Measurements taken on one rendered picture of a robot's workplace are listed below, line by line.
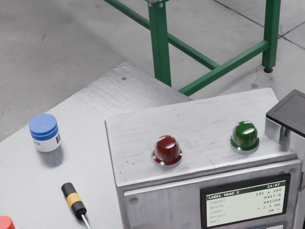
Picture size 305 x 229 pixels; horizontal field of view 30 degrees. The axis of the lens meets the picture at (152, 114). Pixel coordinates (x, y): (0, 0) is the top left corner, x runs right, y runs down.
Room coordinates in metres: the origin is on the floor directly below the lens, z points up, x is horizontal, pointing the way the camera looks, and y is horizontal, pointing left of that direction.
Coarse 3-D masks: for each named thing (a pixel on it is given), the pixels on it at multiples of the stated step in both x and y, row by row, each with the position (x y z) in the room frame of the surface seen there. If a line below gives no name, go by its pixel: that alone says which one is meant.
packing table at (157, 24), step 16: (112, 0) 2.76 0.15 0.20; (160, 0) 1.85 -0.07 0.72; (272, 0) 2.23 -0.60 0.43; (128, 16) 2.63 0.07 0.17; (160, 16) 1.85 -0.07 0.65; (272, 16) 2.22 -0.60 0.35; (160, 32) 1.85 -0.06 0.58; (272, 32) 2.22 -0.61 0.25; (160, 48) 1.84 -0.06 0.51; (192, 48) 2.24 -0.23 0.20; (256, 48) 2.19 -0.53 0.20; (272, 48) 2.23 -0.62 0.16; (160, 64) 1.84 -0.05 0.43; (208, 64) 2.11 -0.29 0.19; (224, 64) 2.09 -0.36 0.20; (240, 64) 2.12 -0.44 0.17; (272, 64) 2.23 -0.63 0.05; (160, 80) 1.85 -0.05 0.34; (208, 80) 2.00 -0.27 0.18
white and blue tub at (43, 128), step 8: (32, 120) 1.06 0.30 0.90; (40, 120) 1.05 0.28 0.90; (48, 120) 1.05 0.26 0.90; (56, 120) 1.05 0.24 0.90; (32, 128) 1.03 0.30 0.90; (40, 128) 1.03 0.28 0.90; (48, 128) 1.02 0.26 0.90; (56, 128) 1.03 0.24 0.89; (32, 136) 1.02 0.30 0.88; (40, 136) 1.01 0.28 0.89; (48, 136) 1.01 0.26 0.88; (56, 136) 1.03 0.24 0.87; (40, 144) 1.01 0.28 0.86; (48, 144) 1.01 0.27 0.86; (56, 144) 1.02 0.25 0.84
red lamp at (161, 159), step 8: (168, 136) 0.35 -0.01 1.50; (160, 144) 0.34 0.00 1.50; (168, 144) 0.34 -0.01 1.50; (176, 144) 0.34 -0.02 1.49; (160, 152) 0.34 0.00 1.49; (168, 152) 0.34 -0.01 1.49; (176, 152) 0.34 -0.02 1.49; (160, 160) 0.34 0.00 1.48; (168, 160) 0.33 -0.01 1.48; (176, 160) 0.34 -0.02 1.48; (168, 168) 0.33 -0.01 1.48
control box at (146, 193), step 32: (224, 96) 0.42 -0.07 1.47; (256, 96) 0.41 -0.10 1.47; (128, 128) 0.39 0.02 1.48; (160, 128) 0.38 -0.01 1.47; (192, 128) 0.38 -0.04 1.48; (224, 128) 0.37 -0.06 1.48; (128, 160) 0.35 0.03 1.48; (192, 160) 0.34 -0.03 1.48; (224, 160) 0.34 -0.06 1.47; (256, 160) 0.33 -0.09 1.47; (288, 160) 0.33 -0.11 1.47; (128, 192) 0.32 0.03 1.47; (160, 192) 0.32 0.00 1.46; (192, 192) 0.32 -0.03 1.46; (128, 224) 0.32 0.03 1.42; (160, 224) 0.32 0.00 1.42; (192, 224) 0.32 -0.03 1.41; (256, 224) 0.33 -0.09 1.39; (288, 224) 0.33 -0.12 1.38
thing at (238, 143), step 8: (240, 128) 0.35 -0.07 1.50; (248, 128) 0.35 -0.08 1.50; (256, 128) 0.35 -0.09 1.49; (232, 136) 0.35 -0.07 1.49; (240, 136) 0.34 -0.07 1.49; (248, 136) 0.34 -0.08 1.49; (256, 136) 0.35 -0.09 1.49; (232, 144) 0.35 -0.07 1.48; (240, 144) 0.34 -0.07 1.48; (248, 144) 0.34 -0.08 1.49; (256, 144) 0.34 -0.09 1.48; (240, 152) 0.34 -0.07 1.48; (248, 152) 0.34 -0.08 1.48
